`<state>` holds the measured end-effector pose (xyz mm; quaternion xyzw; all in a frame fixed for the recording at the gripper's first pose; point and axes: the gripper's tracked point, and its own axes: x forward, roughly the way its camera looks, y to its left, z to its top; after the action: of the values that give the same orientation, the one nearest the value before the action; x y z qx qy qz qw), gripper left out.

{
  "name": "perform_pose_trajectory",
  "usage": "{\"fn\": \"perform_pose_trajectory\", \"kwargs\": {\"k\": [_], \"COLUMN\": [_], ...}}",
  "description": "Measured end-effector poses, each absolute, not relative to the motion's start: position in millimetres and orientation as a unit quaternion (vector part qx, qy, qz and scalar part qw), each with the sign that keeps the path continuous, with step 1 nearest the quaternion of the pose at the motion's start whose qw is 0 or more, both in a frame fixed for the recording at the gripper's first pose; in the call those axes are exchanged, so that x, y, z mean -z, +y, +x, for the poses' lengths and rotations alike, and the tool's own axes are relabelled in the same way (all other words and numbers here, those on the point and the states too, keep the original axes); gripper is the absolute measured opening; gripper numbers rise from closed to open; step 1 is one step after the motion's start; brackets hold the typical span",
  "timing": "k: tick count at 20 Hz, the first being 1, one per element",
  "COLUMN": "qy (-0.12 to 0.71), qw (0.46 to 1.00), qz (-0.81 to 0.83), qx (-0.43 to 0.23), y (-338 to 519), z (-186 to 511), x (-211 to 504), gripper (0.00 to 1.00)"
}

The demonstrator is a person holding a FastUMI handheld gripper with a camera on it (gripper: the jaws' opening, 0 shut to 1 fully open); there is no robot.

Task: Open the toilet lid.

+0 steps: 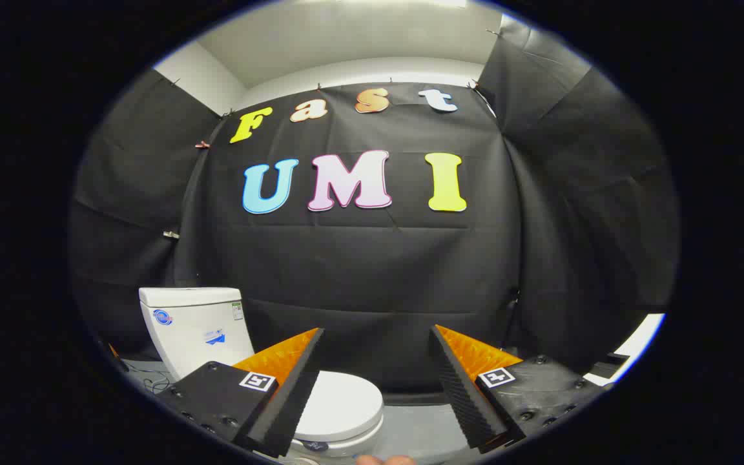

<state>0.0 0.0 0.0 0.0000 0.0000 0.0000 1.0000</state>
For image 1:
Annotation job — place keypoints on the white toilet with tank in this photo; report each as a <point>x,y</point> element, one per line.
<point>191,329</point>

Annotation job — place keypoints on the black backdrop cloth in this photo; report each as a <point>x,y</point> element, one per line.
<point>372,278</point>

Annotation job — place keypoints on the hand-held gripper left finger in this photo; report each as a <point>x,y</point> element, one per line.
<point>294,394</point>

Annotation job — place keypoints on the black lid pull tab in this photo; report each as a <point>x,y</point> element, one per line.
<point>315,445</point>

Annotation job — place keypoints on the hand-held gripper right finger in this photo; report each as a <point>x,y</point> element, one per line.
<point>459,400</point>

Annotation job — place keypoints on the spare gripper with orange tips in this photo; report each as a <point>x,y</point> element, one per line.
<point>113,354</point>

